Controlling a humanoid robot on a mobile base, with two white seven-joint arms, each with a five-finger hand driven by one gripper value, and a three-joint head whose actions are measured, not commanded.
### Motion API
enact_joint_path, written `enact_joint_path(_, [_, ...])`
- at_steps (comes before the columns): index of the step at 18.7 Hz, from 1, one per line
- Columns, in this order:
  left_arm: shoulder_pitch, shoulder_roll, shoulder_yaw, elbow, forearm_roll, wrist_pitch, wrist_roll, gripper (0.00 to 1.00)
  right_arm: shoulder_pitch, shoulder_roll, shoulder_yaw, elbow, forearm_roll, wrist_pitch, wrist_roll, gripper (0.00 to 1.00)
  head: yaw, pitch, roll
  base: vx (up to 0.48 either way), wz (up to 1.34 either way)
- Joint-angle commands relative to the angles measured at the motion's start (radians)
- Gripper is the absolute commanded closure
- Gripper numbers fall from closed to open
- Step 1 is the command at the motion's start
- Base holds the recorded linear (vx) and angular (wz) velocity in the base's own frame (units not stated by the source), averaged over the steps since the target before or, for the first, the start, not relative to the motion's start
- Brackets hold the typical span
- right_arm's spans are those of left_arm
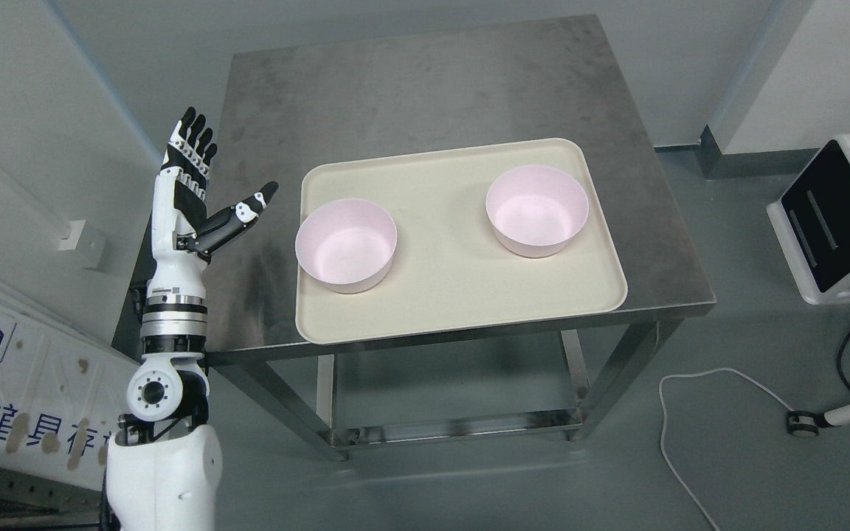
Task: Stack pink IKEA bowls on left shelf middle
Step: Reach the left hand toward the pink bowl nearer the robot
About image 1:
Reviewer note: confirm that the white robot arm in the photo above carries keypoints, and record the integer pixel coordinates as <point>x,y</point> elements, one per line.
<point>165,462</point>

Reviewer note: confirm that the white device black screen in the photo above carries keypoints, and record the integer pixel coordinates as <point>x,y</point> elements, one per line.
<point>811,221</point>

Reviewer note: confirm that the white wall socket box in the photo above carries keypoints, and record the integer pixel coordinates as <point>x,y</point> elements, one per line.
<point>85,245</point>

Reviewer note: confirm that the stainless steel table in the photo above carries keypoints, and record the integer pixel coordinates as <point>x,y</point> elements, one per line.
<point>287,111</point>

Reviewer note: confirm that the pink bowl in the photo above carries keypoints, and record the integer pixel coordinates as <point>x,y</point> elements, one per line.
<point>347,245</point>
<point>535,210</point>

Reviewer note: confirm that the white stand leg with caster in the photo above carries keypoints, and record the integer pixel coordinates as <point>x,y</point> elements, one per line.
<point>808,424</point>

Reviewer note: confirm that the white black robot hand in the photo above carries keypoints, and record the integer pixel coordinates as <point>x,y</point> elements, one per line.
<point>184,236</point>

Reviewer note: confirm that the cream plastic tray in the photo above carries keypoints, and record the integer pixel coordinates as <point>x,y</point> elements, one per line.
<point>450,272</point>

